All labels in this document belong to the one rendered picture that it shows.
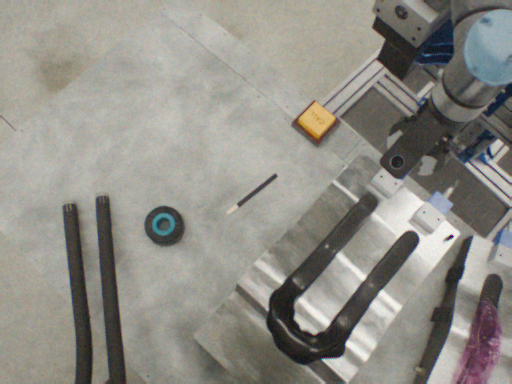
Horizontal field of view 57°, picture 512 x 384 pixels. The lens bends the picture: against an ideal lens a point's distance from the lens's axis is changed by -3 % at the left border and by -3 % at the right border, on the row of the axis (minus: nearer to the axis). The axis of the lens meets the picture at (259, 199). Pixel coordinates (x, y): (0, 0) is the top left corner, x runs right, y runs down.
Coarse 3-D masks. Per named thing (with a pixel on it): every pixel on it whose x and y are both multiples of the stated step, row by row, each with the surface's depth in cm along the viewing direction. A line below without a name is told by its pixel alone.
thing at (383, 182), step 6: (378, 174) 95; (384, 174) 95; (390, 174) 95; (372, 180) 95; (378, 180) 94; (384, 180) 94; (390, 180) 94; (396, 180) 94; (372, 186) 97; (378, 186) 95; (384, 186) 94; (390, 186) 94; (396, 186) 94; (384, 192) 96; (390, 192) 94
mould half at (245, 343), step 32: (352, 160) 98; (352, 192) 96; (320, 224) 95; (384, 224) 95; (416, 224) 95; (448, 224) 95; (288, 256) 90; (352, 256) 93; (416, 256) 93; (256, 288) 86; (320, 288) 88; (352, 288) 90; (384, 288) 92; (416, 288) 92; (224, 320) 91; (256, 320) 91; (320, 320) 85; (384, 320) 88; (224, 352) 90; (256, 352) 90; (352, 352) 83
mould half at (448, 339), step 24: (480, 240) 98; (456, 264) 101; (480, 264) 96; (456, 288) 95; (480, 288) 95; (504, 288) 95; (456, 312) 90; (504, 312) 93; (432, 336) 96; (456, 336) 88; (504, 336) 89; (432, 360) 90; (456, 360) 87; (504, 360) 87
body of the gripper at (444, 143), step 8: (432, 96) 67; (424, 104) 74; (432, 104) 67; (432, 112) 68; (408, 120) 74; (440, 120) 67; (448, 120) 66; (456, 128) 73; (448, 136) 73; (440, 144) 73; (448, 144) 73; (432, 152) 76; (440, 152) 74
